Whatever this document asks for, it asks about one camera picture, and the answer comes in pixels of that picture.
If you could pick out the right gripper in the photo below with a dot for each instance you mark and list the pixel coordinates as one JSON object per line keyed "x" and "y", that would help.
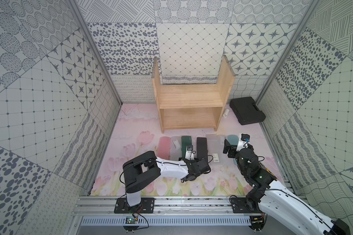
{"x": 233, "y": 149}

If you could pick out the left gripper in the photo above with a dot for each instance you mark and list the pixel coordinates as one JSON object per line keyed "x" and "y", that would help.
{"x": 200, "y": 164}

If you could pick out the teal pencil case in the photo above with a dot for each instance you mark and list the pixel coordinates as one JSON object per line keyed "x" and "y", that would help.
{"x": 233, "y": 139}

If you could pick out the black pencil case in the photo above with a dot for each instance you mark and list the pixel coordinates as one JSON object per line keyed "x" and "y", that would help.
{"x": 202, "y": 150}

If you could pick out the clear pencil case with label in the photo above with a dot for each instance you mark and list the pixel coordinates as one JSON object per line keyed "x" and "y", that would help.
{"x": 214, "y": 149}

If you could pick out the dark green pencil case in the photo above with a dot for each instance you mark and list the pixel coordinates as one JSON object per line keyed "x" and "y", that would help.
{"x": 185, "y": 141}

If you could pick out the clear white pencil case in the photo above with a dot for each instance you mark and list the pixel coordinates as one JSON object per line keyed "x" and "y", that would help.
{"x": 175, "y": 150}

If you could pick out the pink pencil case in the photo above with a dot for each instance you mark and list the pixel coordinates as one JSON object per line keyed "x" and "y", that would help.
{"x": 164, "y": 146}

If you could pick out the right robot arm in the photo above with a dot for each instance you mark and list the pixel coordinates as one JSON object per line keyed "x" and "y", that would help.
{"x": 271, "y": 197}

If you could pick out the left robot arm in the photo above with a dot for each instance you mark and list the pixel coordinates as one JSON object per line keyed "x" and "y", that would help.
{"x": 142, "y": 170}

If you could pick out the wooden shelf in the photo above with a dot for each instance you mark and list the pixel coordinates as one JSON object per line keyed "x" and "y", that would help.
{"x": 192, "y": 106}

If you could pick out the small white roll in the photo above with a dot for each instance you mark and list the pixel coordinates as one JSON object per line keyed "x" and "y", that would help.
{"x": 225, "y": 113}

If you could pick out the black plastic tool case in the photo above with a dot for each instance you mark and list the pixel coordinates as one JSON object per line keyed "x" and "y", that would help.
{"x": 246, "y": 111}

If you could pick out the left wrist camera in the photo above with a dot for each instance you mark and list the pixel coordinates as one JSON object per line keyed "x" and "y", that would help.
{"x": 189, "y": 154}

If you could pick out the white slotted cable duct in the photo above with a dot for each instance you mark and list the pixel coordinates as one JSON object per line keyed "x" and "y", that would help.
{"x": 211, "y": 220}

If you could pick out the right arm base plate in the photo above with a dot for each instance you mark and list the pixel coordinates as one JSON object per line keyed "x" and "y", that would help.
{"x": 243, "y": 205}

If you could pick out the aluminium mounting rail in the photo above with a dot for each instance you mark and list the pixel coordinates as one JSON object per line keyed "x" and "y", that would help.
{"x": 161, "y": 205}

